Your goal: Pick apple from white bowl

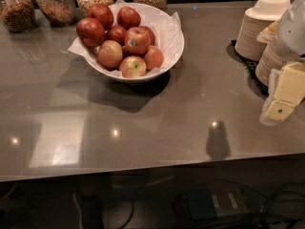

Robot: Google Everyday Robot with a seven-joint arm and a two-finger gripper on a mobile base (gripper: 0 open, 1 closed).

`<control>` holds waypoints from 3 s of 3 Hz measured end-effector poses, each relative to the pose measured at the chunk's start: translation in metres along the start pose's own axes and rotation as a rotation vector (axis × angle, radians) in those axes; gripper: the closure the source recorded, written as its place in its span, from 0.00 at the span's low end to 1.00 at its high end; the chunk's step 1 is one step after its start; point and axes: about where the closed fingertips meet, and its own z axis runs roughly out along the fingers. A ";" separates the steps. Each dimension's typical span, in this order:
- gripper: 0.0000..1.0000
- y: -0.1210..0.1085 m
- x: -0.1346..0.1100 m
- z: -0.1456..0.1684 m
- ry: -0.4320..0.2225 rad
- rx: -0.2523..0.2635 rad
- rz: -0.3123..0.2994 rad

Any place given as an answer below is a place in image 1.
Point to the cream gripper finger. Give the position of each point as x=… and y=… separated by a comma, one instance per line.
x=278, y=110

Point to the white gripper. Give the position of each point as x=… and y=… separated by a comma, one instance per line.
x=292, y=32

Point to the red apple with sticker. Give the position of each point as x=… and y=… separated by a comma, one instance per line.
x=137, y=41

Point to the pale red apple front right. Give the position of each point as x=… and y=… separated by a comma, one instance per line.
x=153, y=58

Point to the pale red apple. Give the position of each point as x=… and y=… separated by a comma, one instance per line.
x=110, y=54
x=153, y=58

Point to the white paper bowl liner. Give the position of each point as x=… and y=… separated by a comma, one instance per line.
x=165, y=26

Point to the red apple behind sticker apple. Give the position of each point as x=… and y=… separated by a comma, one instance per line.
x=150, y=32

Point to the white ceramic bowl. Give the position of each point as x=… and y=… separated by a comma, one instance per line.
x=173, y=42

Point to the yellow red apple front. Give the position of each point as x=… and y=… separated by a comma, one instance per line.
x=133, y=66

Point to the pale red apple front left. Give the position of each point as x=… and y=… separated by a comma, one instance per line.
x=110, y=54

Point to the dark red apple back right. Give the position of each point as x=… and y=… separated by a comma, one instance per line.
x=128, y=17

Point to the small dark red middle apple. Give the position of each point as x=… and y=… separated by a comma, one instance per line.
x=117, y=33

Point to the dark red apple back left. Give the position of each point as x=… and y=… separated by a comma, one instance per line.
x=102, y=14

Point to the dark red apple far left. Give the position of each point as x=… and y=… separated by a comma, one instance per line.
x=91, y=32

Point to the black rubber mat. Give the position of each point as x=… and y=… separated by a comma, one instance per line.
x=253, y=82

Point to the back stack of paper bowls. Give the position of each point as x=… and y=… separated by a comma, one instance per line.
x=255, y=20

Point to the dark box under table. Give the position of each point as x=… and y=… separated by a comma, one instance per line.
x=214, y=202

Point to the glass jar far left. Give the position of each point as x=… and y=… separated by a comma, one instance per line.
x=17, y=15

